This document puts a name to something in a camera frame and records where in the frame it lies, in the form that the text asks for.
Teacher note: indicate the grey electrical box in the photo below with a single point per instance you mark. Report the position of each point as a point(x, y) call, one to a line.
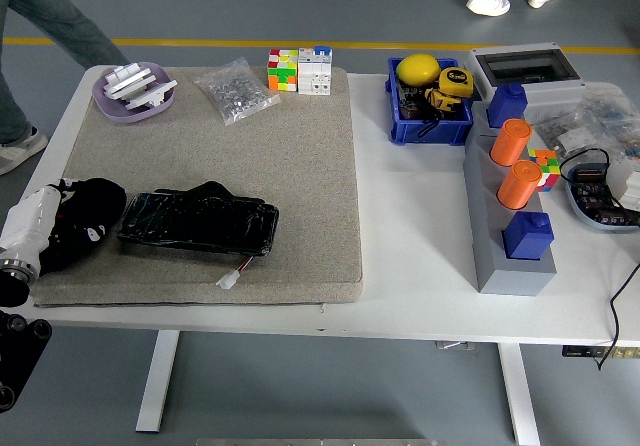
point(550, 93)

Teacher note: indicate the large colourful puzzle cube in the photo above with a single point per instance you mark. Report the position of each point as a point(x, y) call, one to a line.
point(282, 73)

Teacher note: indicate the dark brown small part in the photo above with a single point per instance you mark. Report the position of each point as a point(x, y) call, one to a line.
point(411, 110)

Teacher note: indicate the clear bags of small parts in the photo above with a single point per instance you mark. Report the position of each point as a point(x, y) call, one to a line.
point(600, 116)

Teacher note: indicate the grey-brown mat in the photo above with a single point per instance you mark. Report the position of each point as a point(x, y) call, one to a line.
point(275, 166)

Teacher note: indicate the yellow tape measure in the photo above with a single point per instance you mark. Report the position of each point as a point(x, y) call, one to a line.
point(456, 82)

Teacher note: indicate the black table control panel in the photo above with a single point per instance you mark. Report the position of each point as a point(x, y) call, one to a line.
point(585, 352)

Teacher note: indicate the yellow and black tool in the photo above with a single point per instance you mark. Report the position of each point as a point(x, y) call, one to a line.
point(441, 101)

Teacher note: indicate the white flat plastic part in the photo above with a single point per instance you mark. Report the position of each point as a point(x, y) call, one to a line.
point(150, 97)

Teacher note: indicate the white ribbed plastic part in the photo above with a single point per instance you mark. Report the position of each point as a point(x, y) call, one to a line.
point(125, 78)

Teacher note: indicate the purple tray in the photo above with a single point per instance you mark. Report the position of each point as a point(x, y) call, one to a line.
point(112, 112)

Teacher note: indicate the clear bag of screws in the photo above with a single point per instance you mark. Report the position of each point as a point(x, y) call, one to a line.
point(235, 93)

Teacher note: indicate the white plastic module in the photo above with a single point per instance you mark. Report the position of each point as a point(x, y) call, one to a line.
point(625, 181)

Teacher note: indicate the grey-blue tray of components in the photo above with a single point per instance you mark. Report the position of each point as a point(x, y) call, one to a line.
point(592, 201)

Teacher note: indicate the white and blue circuit breaker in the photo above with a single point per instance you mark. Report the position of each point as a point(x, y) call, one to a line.
point(315, 73)

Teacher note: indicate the blue plastic bin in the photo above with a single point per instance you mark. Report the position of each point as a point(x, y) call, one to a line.
point(430, 133)

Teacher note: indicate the white table leg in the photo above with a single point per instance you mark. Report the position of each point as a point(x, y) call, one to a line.
point(520, 396)
point(157, 381)

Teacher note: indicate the grey stepped block holder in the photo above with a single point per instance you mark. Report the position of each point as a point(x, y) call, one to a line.
point(490, 246)

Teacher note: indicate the orange cylinder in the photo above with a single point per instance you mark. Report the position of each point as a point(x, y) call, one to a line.
point(517, 186)
point(509, 143)

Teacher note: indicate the blue plastic block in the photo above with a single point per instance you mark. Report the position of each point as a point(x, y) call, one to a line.
point(527, 238)
point(506, 108)

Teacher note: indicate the small colourful puzzle cube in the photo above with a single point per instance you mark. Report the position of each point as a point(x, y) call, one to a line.
point(546, 168)

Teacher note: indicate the metal table bracket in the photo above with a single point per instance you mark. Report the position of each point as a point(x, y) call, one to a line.
point(454, 345)

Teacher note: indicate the yellow lemon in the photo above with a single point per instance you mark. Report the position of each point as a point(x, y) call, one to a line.
point(417, 68)

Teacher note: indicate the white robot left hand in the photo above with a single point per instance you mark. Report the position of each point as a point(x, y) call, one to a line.
point(27, 221)

